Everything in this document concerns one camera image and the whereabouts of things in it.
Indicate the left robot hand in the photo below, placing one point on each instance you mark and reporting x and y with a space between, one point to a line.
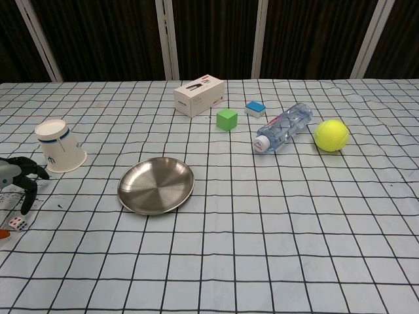
23 165

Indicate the white paper cup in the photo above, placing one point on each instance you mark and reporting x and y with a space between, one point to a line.
60 148

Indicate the white die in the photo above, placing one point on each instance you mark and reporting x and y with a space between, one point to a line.
17 223

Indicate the silver metal plate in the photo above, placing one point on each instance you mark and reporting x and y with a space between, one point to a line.
155 186

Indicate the black pleated curtain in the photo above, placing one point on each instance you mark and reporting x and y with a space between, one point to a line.
98 39

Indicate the white cardboard box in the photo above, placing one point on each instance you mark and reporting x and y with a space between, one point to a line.
198 96

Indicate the green cube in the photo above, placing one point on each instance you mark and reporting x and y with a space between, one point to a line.
226 120

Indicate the blue and white block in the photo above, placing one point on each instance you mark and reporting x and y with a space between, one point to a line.
254 108

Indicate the checkered tablecloth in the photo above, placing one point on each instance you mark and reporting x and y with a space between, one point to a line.
262 229

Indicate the clear plastic water bottle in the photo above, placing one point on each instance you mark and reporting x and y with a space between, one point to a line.
283 127

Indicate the yellow tennis ball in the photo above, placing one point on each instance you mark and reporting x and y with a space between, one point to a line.
331 135

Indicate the white frame post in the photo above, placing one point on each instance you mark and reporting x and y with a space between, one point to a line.
370 39
38 39
167 39
260 39

